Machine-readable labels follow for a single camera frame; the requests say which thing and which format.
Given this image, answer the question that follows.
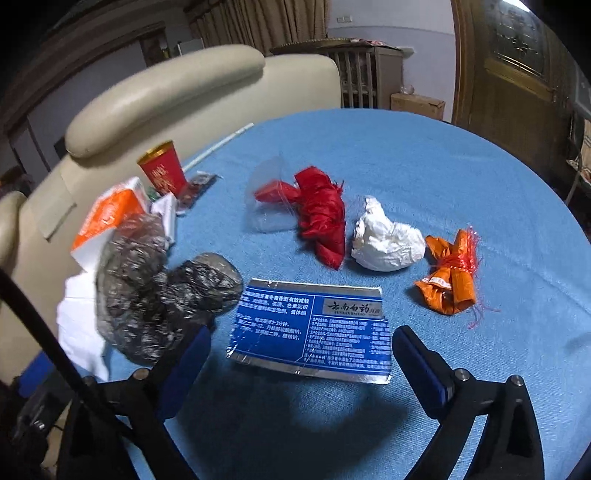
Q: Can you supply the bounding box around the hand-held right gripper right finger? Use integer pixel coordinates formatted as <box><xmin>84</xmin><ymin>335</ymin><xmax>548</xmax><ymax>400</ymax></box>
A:
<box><xmin>392</xmin><ymin>325</ymin><xmax>546</xmax><ymax>480</ymax></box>

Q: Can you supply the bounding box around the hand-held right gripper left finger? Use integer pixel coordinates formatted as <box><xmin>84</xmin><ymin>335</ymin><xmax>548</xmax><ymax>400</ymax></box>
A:
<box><xmin>55</xmin><ymin>325</ymin><xmax>212</xmax><ymax>480</ymax></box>

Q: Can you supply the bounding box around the black foil bag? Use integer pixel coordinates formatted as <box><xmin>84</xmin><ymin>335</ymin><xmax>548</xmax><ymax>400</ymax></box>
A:
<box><xmin>95</xmin><ymin>215</ymin><xmax>245</xmax><ymax>367</ymax></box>

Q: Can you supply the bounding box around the blue carton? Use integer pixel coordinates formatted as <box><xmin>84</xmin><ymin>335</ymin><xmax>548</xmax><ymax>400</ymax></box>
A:
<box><xmin>225</xmin><ymin>278</ymin><xmax>394</xmax><ymax>385</ymax></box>

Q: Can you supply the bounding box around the clear plastic container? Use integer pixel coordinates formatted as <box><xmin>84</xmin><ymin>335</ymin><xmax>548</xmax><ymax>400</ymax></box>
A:
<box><xmin>245</xmin><ymin>156</ymin><xmax>301</xmax><ymax>234</ymax></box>

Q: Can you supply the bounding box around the red plastic wrapper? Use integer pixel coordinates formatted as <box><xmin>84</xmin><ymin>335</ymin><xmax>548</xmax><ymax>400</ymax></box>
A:
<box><xmin>254</xmin><ymin>166</ymin><xmax>347</xmax><ymax>269</ymax></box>

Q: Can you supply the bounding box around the orange wrapper with red netting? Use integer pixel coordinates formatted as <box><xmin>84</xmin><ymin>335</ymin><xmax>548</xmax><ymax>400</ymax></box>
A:
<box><xmin>413</xmin><ymin>226</ymin><xmax>502</xmax><ymax>330</ymax></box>

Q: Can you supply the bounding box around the white napkin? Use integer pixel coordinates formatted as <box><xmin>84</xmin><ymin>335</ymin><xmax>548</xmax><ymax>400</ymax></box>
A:
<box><xmin>56</xmin><ymin>268</ymin><xmax>112</xmax><ymax>384</ymax></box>

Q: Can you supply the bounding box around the crumpled white paper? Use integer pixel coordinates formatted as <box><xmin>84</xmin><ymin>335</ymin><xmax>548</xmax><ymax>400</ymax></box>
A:
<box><xmin>351</xmin><ymin>196</ymin><xmax>426</xmax><ymax>272</ymax></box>

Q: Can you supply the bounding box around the orange white tissue pack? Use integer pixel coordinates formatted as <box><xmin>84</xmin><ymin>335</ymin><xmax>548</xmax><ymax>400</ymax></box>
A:
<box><xmin>70</xmin><ymin>176</ymin><xmax>151</xmax><ymax>268</ymax></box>

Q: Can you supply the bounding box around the dark snack packet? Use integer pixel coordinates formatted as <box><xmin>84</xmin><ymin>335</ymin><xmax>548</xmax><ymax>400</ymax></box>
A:
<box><xmin>178</xmin><ymin>172</ymin><xmax>219</xmax><ymax>215</ymax></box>

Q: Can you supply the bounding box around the blue tablecloth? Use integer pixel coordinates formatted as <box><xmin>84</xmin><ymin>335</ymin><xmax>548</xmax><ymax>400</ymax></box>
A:
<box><xmin>18</xmin><ymin>108</ymin><xmax>591</xmax><ymax>480</ymax></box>

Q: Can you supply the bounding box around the red paper cup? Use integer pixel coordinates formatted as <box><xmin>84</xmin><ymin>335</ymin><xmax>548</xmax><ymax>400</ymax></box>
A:
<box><xmin>137</xmin><ymin>142</ymin><xmax>188</xmax><ymax>197</ymax></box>

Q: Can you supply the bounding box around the beige leather sofa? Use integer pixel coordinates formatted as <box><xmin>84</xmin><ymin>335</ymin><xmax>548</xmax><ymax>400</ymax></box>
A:
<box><xmin>0</xmin><ymin>44</ymin><xmax>342</xmax><ymax>384</ymax></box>

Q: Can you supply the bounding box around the cardboard box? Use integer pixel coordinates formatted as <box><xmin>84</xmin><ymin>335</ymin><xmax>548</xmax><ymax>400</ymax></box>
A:
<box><xmin>390</xmin><ymin>92</ymin><xmax>446</xmax><ymax>122</ymax></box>

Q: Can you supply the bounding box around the wooden double door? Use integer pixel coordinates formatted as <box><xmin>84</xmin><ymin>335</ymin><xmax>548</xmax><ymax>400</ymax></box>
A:
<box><xmin>450</xmin><ymin>0</ymin><xmax>591</xmax><ymax>134</ymax></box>

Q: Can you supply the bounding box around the wooden crib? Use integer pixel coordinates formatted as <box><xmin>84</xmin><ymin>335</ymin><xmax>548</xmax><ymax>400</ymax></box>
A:
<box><xmin>270</xmin><ymin>39</ymin><xmax>404</xmax><ymax>110</ymax></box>

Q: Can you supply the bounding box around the brown striped curtain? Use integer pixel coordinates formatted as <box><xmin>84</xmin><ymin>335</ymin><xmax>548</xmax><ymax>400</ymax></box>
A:
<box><xmin>185</xmin><ymin>0</ymin><xmax>331</xmax><ymax>54</ymax></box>

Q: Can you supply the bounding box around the black cable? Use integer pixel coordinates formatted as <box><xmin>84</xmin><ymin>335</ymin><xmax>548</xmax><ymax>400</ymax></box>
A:
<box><xmin>0</xmin><ymin>268</ymin><xmax>84</xmax><ymax>384</ymax></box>

